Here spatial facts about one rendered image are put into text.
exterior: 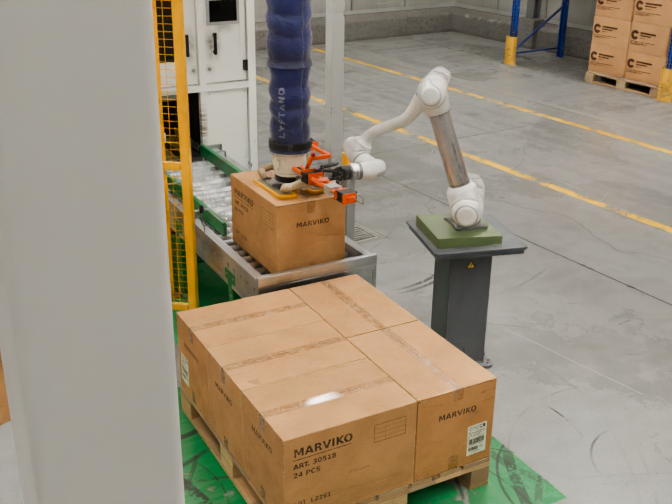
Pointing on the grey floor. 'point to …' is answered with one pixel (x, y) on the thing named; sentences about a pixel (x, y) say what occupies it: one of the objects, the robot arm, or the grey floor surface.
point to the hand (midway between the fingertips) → (313, 177)
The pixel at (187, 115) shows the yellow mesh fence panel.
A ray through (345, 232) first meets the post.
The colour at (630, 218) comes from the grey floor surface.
